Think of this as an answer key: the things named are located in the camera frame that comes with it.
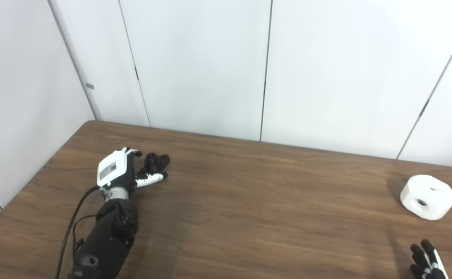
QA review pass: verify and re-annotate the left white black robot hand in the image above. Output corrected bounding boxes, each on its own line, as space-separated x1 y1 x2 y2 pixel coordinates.
96 147 168 196

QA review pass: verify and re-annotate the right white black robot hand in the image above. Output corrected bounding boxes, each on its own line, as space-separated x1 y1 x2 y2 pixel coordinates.
410 239 449 279

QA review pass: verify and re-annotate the black plastic holder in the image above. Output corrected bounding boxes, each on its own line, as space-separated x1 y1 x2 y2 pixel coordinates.
137 153 170 179

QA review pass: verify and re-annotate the round white plastic piece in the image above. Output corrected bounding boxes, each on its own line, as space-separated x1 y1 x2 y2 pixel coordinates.
400 174 452 221

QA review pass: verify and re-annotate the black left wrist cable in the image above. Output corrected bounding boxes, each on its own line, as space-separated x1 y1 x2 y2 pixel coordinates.
55 185 100 279

